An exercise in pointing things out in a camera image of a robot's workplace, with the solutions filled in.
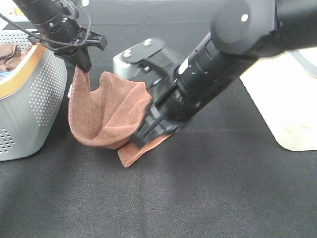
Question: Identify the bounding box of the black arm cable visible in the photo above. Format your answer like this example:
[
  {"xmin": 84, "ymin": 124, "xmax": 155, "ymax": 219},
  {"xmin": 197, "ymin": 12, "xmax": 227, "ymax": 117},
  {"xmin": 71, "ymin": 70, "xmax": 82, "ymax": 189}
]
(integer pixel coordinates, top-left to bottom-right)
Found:
[{"xmin": 0, "ymin": 0, "xmax": 92, "ymax": 48}]

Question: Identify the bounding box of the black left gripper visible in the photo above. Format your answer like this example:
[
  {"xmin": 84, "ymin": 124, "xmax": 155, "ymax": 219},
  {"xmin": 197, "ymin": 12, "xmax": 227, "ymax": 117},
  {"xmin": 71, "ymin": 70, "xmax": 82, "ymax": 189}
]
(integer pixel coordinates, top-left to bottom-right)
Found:
[{"xmin": 28, "ymin": 23, "xmax": 107, "ymax": 72}]

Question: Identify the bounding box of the white basket with grey rim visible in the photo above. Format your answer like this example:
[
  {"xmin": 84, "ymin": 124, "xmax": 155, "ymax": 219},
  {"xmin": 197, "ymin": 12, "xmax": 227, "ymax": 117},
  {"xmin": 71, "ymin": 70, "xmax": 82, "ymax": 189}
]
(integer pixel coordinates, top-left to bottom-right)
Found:
[{"xmin": 240, "ymin": 48, "xmax": 317, "ymax": 151}]

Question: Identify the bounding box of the blue cloth in basket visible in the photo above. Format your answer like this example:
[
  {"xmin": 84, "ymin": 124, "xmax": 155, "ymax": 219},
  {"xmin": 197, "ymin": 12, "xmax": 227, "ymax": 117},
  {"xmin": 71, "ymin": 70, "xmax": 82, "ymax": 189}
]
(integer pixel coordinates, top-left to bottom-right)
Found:
[{"xmin": 0, "ymin": 71, "xmax": 11, "ymax": 81}]

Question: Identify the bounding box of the black table cloth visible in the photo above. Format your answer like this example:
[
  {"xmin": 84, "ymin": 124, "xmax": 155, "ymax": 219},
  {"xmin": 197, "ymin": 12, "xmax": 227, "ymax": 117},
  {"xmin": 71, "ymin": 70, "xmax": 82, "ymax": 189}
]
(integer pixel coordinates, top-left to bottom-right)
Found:
[{"xmin": 0, "ymin": 0, "xmax": 317, "ymax": 238}]

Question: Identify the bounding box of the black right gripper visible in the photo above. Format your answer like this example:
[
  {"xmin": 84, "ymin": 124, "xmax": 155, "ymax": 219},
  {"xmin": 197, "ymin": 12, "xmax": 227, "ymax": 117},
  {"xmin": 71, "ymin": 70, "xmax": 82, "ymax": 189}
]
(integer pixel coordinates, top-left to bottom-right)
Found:
[{"xmin": 130, "ymin": 84, "xmax": 191, "ymax": 147}]

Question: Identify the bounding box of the brown towel in basket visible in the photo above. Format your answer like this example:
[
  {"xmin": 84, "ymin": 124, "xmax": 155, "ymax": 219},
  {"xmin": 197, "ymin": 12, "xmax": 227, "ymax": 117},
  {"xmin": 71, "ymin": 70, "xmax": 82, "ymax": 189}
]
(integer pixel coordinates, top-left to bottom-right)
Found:
[{"xmin": 0, "ymin": 43, "xmax": 32, "ymax": 72}]

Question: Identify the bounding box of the grey basket with orange rim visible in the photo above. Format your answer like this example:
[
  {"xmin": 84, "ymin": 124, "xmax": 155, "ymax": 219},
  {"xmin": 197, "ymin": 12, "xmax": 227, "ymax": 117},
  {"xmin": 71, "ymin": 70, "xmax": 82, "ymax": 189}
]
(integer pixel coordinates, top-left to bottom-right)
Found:
[{"xmin": 0, "ymin": 29, "xmax": 68, "ymax": 162}]

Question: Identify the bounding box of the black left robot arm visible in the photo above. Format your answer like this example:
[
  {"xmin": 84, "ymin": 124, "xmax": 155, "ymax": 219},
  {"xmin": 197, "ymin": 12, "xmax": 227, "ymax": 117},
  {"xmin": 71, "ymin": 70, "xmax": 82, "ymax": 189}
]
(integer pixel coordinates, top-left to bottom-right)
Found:
[{"xmin": 14, "ymin": 0, "xmax": 107, "ymax": 72}]

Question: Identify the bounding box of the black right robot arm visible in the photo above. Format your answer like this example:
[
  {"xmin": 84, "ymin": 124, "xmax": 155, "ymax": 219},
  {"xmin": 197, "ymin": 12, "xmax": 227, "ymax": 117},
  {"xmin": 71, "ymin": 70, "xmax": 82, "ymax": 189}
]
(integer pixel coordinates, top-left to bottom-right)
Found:
[{"xmin": 131, "ymin": 0, "xmax": 317, "ymax": 147}]

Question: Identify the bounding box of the brown towel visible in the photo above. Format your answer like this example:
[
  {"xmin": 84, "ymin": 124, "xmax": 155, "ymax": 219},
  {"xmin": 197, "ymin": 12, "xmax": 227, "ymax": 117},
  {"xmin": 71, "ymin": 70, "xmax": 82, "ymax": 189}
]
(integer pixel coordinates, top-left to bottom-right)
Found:
[
  {"xmin": 68, "ymin": 66, "xmax": 169, "ymax": 168},
  {"xmin": 0, "ymin": 43, "xmax": 32, "ymax": 72}
]

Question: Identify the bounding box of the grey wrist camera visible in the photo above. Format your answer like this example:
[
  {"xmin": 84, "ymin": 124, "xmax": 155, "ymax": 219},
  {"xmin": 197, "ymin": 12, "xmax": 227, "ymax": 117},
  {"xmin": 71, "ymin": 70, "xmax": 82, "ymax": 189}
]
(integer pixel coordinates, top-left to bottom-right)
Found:
[{"xmin": 112, "ymin": 37, "xmax": 180, "ymax": 88}]

